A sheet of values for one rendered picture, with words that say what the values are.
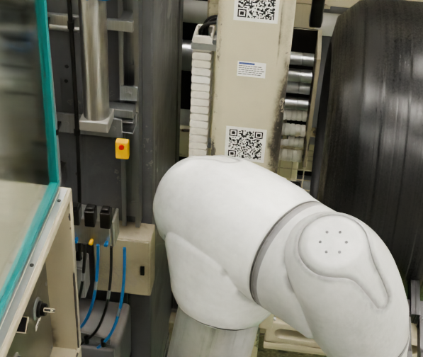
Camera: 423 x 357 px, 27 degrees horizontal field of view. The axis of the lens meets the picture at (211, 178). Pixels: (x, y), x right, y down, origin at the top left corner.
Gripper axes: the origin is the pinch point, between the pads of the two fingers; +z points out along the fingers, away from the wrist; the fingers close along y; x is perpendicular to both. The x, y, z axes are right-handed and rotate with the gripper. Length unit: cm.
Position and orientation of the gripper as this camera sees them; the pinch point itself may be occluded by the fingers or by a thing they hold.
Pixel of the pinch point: (414, 301)
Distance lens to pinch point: 158.6
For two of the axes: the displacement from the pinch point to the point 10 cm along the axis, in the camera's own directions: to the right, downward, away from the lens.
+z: 1.3, -7.8, 6.2
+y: -9.9, -1.1, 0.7
